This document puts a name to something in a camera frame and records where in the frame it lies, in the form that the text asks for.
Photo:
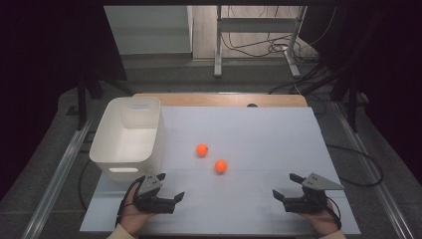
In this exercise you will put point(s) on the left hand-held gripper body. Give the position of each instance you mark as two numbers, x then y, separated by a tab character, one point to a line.
154	202

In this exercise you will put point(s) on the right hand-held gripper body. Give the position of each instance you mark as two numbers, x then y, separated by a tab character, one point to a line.
308	202

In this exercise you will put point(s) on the white plastic bin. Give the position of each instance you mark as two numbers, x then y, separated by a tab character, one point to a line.
129	146

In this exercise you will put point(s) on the orange ball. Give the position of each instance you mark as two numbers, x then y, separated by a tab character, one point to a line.
202	150
220	166

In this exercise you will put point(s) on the person's right hand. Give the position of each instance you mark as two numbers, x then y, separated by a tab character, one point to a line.
320	220

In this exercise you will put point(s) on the person's left hand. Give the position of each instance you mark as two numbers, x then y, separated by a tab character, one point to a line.
132	219

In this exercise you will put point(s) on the white table sheet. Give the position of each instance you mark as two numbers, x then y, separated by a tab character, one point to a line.
252	139

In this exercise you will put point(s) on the black stand legs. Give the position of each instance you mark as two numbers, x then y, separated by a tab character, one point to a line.
82	99
352	103

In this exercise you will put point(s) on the wooden table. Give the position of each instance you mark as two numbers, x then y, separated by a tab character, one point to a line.
219	99

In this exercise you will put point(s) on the white cabinet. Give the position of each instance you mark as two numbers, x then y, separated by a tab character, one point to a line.
149	30

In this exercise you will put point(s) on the grey metal stand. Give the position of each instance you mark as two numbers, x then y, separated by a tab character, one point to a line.
255	25

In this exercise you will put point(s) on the aluminium floor rail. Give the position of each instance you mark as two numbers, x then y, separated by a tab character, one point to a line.
56	179
371	176

